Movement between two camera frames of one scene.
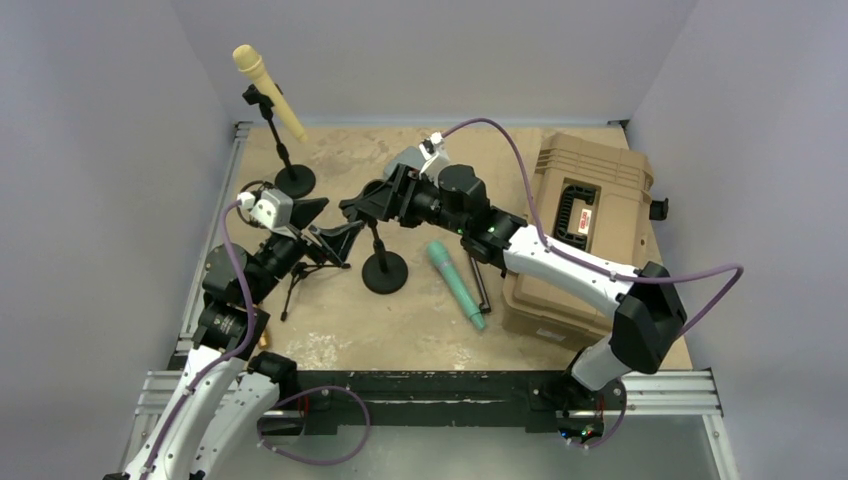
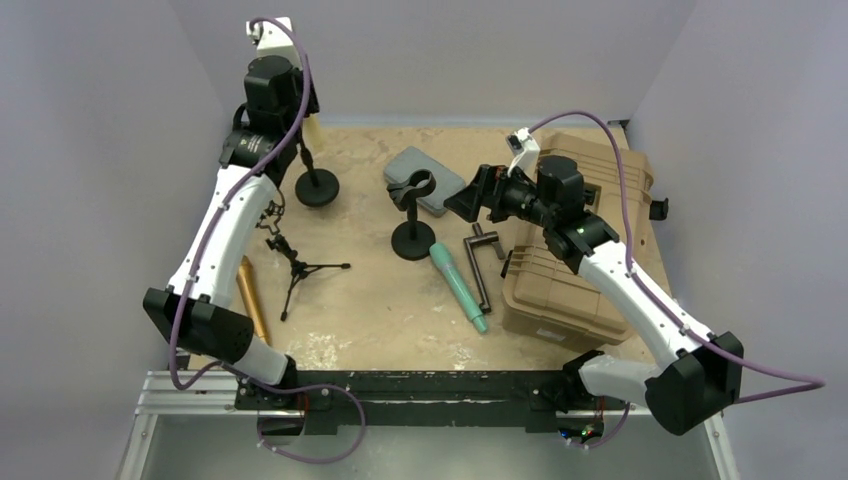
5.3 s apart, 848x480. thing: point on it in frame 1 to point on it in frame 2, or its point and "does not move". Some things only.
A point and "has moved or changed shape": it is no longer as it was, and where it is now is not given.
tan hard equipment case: (594, 199) does not move
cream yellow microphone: (250, 62) has moved or changed shape
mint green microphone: (439, 253) does not move
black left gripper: (305, 211) to (311, 106)
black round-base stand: (384, 273) to (412, 240)
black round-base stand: (295, 181) has moved or changed shape
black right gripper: (404, 181) to (491, 182)
